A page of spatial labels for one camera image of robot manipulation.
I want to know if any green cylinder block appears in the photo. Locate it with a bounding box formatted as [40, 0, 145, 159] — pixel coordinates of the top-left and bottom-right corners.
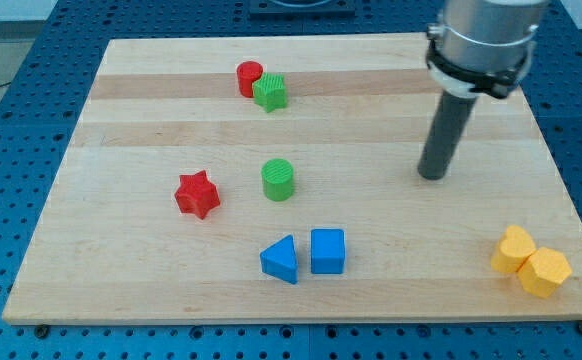
[261, 158, 295, 202]

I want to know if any blue cube block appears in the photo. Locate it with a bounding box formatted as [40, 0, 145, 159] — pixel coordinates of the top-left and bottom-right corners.
[310, 228, 346, 274]

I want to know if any blue triangle block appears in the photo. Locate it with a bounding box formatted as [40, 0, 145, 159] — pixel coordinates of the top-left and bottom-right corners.
[260, 235, 298, 284]

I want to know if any yellow heart block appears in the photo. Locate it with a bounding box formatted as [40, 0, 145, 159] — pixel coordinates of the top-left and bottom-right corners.
[490, 225, 537, 274]

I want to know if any red cylinder block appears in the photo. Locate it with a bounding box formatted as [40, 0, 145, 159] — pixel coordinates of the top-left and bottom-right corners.
[236, 60, 264, 98]

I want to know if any wooden board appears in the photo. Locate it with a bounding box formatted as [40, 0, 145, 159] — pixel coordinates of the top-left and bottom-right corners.
[2, 33, 582, 325]

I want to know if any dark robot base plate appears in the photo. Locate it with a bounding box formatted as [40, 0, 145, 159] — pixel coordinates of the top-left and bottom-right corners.
[248, 0, 356, 18]

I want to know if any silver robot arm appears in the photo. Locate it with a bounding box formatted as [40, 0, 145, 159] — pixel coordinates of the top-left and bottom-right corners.
[426, 0, 549, 99]

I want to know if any red star block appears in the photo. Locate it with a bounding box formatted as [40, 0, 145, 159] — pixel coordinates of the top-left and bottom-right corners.
[174, 170, 221, 220]

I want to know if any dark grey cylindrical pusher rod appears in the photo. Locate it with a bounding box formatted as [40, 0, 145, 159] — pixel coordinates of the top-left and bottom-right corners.
[417, 91, 477, 180]

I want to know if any green star block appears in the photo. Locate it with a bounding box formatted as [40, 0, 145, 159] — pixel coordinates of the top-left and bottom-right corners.
[252, 72, 287, 113]

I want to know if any yellow hexagon block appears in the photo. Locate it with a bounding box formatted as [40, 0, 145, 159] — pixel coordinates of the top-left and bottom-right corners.
[517, 247, 573, 299]

